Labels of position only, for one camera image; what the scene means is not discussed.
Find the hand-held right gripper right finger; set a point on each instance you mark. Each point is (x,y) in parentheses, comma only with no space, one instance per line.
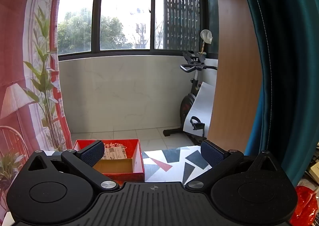
(211,153)

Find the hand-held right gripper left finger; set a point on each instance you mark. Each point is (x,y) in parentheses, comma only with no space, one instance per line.
(93,153)

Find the red cardboard box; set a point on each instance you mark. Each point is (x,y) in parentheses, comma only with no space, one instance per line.
(129,145)

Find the white paper label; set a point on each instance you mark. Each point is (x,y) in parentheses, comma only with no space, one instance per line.
(117,153)

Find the geometric patterned tablecloth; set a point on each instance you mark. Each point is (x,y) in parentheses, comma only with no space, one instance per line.
(174,156)

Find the white board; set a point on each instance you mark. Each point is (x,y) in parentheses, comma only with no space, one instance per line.
(201,104)

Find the black exercise bike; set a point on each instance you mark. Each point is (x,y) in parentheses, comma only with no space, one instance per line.
(187,106)

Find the wooden panel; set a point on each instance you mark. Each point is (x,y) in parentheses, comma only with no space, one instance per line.
(236,66)

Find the red plastic bag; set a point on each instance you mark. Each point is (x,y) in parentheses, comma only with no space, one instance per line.
(304,206)

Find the teal curtain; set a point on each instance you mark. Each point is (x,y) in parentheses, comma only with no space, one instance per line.
(286,66)

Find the red printed backdrop cloth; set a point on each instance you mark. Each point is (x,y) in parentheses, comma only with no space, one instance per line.
(15,41)

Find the dark framed window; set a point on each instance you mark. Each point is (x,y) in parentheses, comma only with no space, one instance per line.
(124,16)

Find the dark slatted window screen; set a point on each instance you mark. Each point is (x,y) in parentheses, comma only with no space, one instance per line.
(182,14)

